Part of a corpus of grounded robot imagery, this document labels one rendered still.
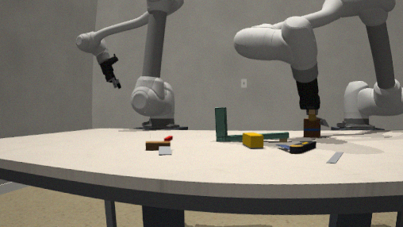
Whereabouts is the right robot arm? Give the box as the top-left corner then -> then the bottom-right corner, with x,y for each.
76,0 -> 184,129

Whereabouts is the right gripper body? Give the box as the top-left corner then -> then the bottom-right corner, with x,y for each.
97,52 -> 118,82

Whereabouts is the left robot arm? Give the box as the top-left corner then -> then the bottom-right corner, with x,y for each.
234,0 -> 403,129

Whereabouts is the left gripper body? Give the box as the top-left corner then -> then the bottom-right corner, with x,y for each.
291,63 -> 320,110

